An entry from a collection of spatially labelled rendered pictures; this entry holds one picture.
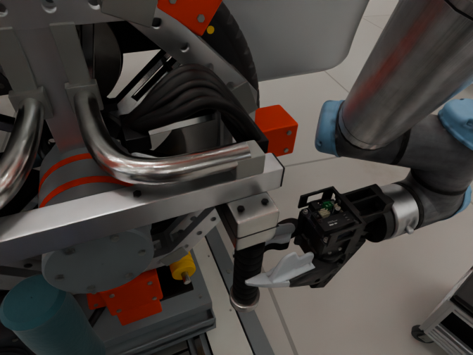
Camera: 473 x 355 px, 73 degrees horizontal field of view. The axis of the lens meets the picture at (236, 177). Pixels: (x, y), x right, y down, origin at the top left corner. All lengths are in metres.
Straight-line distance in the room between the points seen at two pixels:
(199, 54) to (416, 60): 0.29
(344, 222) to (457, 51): 0.25
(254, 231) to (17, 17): 0.33
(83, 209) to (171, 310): 0.80
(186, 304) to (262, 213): 0.78
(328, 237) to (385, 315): 1.05
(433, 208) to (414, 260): 1.13
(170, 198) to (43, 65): 0.22
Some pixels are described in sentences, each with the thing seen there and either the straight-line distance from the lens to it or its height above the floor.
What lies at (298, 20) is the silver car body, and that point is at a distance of 1.02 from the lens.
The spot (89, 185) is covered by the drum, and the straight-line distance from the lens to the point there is 0.43.
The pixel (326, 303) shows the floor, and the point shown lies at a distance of 1.39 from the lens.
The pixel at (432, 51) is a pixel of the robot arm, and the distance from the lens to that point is 0.23.
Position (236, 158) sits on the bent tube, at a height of 1.01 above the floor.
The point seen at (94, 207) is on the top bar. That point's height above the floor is 0.98.
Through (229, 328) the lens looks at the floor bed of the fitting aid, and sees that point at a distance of 1.21.
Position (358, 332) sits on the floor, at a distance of 1.38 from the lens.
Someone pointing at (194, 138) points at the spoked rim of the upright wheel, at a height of 0.75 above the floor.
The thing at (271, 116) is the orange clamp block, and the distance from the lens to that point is 0.60.
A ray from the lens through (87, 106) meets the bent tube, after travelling 0.40.
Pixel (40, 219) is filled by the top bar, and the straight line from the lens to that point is 0.33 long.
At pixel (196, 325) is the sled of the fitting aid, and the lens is 1.12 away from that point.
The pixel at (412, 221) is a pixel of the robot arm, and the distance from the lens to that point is 0.51.
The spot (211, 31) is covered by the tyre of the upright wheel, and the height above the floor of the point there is 1.03.
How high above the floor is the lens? 1.20
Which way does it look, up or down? 43 degrees down
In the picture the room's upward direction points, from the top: 3 degrees clockwise
